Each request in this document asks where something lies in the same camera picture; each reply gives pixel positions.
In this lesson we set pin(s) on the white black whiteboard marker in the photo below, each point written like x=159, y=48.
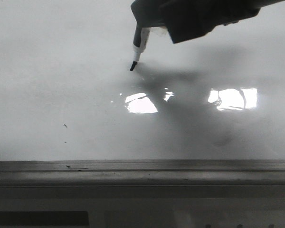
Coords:
x=140, y=40

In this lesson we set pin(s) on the aluminium whiteboard frame rail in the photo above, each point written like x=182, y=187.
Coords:
x=142, y=194

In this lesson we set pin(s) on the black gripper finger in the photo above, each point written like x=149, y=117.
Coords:
x=190, y=19

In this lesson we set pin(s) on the white whiteboard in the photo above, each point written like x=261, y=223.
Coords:
x=67, y=91

